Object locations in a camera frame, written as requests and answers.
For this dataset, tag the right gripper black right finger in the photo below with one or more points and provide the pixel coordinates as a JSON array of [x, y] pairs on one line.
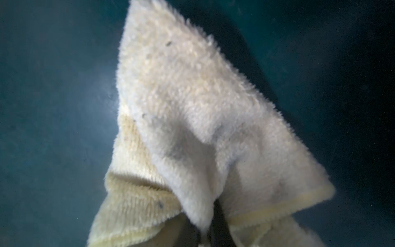
[[219, 233]]

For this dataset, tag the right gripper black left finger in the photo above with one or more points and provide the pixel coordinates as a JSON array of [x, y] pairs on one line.
[[186, 234]]

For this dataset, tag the yellow cleaning cloth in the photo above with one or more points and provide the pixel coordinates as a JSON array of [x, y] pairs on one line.
[[193, 130]]

